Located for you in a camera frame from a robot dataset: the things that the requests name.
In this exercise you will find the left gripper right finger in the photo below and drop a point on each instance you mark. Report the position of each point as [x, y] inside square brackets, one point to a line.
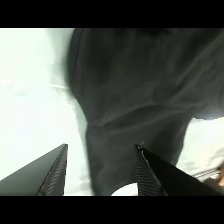
[163, 176]

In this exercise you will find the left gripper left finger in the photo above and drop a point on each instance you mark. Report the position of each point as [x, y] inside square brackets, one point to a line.
[40, 176]

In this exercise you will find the black garment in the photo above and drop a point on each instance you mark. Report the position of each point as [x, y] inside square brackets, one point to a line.
[140, 86]

